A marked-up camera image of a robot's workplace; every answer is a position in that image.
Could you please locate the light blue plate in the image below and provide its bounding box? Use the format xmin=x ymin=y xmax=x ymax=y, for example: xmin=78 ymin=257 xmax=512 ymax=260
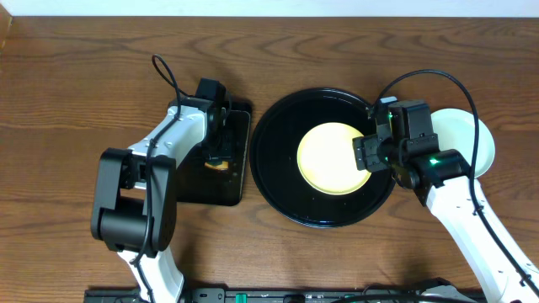
xmin=431 ymin=109 xmax=495 ymax=178

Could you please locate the black round tray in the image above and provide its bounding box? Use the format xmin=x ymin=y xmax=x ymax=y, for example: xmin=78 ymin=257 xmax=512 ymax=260
xmin=250 ymin=88 xmax=395 ymax=228

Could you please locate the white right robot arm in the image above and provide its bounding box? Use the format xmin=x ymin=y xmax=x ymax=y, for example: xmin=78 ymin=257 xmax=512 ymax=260
xmin=352 ymin=135 xmax=538 ymax=302

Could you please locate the orange green scrub sponge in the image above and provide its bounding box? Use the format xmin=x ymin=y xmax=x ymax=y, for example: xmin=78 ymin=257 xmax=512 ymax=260
xmin=204 ymin=161 xmax=229 ymax=171

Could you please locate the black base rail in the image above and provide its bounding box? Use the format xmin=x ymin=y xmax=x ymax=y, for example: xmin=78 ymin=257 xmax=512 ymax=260
xmin=83 ymin=277 xmax=485 ymax=303

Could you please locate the yellow plate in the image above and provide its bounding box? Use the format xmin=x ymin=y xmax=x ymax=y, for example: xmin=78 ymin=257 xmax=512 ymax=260
xmin=296 ymin=122 xmax=371 ymax=195

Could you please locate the black rectangular tray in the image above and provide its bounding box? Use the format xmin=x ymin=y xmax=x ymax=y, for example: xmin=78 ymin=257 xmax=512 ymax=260
xmin=176 ymin=97 xmax=252 ymax=206

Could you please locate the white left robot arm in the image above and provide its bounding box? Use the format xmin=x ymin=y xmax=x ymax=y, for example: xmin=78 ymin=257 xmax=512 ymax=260
xmin=90 ymin=98 xmax=231 ymax=302

